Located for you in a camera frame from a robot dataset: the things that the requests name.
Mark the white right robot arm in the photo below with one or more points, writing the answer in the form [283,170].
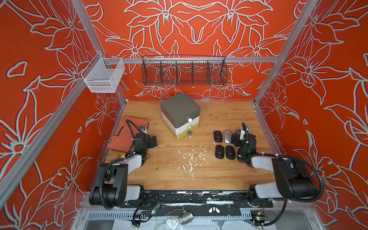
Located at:
[295,178]

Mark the white mesh wall basket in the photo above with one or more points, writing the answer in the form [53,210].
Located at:
[103,75]

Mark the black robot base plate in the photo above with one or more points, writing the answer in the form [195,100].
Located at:
[202,203]

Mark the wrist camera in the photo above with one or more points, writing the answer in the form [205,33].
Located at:
[243,135]
[143,129]

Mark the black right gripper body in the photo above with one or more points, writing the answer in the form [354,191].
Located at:
[240,143]

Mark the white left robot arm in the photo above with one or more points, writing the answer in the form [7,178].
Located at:
[110,188]

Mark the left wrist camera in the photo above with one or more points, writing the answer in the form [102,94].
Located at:
[143,129]

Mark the white drawer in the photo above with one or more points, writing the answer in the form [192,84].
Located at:
[182,128]

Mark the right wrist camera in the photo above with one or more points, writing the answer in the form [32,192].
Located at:
[243,135]

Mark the silver slim mouse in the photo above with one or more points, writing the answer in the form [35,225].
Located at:
[227,135]

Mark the grey AOC mouse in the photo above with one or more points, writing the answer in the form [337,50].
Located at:
[219,152]

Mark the yellow bottom drawer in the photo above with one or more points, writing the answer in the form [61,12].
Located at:
[179,136]

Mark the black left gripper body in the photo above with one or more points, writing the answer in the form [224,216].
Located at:
[150,143]

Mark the aluminium frame rail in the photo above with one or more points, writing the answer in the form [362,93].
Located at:
[189,60]

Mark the metal cylinder fitting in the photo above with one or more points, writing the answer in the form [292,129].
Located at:
[186,218]

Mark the black wire wall basket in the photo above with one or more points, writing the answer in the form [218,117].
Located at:
[184,73]

